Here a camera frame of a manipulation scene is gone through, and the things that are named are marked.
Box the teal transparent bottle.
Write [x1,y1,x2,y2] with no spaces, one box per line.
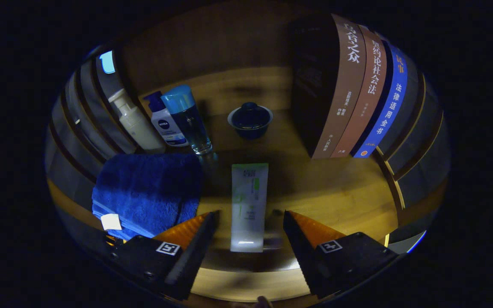
[161,85,213,155]

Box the wooden countertop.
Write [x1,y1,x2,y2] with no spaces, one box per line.
[135,66,401,261]

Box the white and green tube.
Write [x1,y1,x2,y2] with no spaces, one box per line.
[230,163,269,253]

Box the blue folded towel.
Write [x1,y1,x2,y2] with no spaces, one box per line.
[92,153,204,240]

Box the dark brown book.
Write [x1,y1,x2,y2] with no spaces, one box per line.
[290,14,367,160]

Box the blue book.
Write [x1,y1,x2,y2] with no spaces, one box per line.
[353,42,408,158]

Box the reddish brown book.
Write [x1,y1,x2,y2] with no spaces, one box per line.
[331,25,387,158]

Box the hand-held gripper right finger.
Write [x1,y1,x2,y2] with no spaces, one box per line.
[283,210,400,300]

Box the white bottle with blue cap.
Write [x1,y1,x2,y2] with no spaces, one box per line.
[144,91,188,148]

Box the dark blue lidded teacup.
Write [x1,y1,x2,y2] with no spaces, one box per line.
[228,102,273,140]

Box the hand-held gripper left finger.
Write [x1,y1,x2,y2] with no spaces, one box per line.
[109,210,220,301]

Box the white pump bottle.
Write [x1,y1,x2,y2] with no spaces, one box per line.
[108,89,166,151]

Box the wooden cabinet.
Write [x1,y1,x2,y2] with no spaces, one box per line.
[45,0,451,304]

